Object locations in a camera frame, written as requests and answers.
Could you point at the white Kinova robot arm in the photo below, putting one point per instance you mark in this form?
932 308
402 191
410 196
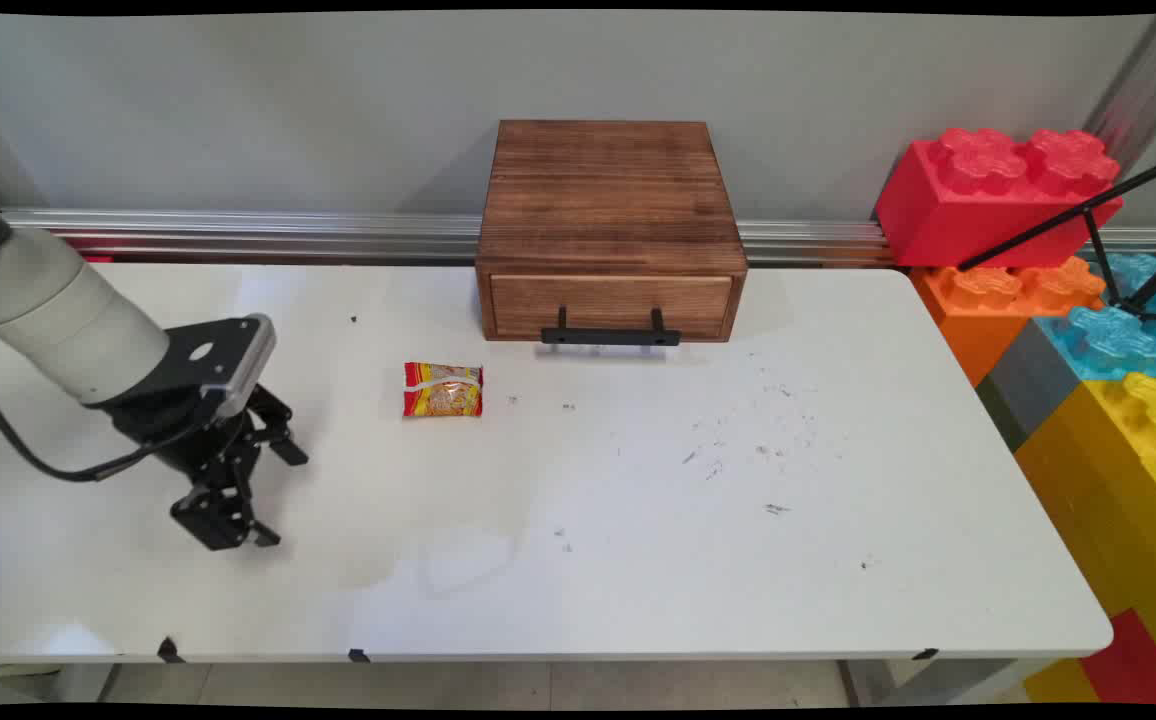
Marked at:
58 310

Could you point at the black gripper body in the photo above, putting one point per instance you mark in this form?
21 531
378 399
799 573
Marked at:
178 430

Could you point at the large blue toy brick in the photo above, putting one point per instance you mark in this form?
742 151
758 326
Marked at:
1108 345

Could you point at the black tripod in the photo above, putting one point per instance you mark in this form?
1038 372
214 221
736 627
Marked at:
1038 232

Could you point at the large red toy brick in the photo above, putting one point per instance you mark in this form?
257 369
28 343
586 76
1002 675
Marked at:
968 215

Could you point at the small red toy brick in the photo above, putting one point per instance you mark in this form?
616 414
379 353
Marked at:
1138 665

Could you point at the large yellow toy brick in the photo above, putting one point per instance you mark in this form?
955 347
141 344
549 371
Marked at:
1108 500

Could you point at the black tape piece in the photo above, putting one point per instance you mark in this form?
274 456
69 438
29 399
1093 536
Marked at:
925 654
169 651
359 655

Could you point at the large orange toy brick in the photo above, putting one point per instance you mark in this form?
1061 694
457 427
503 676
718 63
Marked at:
973 335

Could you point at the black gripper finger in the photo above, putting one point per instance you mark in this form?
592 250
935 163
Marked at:
276 425
223 510

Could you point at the dark wooden drawer cabinet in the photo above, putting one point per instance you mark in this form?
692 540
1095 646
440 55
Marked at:
608 190

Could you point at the large grey toy brick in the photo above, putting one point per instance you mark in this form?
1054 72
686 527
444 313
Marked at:
1023 385

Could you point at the silver black wrist camera mount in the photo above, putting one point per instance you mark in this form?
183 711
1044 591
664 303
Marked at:
228 355

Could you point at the aluminium rail profile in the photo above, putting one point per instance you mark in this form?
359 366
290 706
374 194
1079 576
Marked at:
238 235

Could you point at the grey table leg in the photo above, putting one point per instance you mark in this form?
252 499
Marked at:
938 680

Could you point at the red yellow snack packet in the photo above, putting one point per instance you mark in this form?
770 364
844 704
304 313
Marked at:
443 392

